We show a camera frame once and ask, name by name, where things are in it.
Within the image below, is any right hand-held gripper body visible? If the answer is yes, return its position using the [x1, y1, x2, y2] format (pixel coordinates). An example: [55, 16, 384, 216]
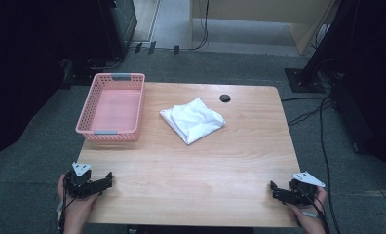
[283, 171, 327, 207]

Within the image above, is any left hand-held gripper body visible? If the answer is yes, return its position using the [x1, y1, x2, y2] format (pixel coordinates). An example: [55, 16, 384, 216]
[64, 162, 101, 200]

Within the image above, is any white printed t-shirt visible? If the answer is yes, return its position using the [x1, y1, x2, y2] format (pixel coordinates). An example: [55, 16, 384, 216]
[159, 97, 227, 146]

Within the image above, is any person's right hand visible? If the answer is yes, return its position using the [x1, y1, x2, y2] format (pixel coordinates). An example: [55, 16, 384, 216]
[288, 186, 328, 228]

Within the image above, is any person's left hand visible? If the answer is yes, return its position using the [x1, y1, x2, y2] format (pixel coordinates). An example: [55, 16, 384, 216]
[57, 174, 99, 225]

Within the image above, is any pink plastic basket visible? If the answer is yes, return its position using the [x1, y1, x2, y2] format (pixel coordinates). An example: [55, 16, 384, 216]
[75, 72, 146, 142]

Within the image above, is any black metal stand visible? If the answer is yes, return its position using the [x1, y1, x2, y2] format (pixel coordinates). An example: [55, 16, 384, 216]
[284, 0, 348, 94]

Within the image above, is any dark cabinet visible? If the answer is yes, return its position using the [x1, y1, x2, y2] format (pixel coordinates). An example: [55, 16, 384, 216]
[97, 0, 138, 61]

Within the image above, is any white power strip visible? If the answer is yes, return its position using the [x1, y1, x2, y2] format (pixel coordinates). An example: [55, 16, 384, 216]
[316, 22, 331, 41]

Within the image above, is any light wooden desk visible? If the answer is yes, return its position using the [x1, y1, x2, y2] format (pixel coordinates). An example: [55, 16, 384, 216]
[189, 0, 340, 56]

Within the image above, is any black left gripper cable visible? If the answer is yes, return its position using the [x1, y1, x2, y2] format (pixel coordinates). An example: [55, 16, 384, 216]
[56, 176, 76, 234]

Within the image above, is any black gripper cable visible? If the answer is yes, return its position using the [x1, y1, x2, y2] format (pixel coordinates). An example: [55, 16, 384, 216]
[300, 191, 331, 234]
[56, 176, 76, 234]

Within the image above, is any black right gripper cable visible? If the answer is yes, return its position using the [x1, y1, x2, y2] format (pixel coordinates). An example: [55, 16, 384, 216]
[300, 191, 331, 234]

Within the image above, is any long black floor cable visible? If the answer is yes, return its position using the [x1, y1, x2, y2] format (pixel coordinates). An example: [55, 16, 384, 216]
[318, 97, 342, 234]

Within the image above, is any black hanging cable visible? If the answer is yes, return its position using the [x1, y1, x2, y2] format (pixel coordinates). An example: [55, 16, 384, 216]
[189, 0, 211, 52]

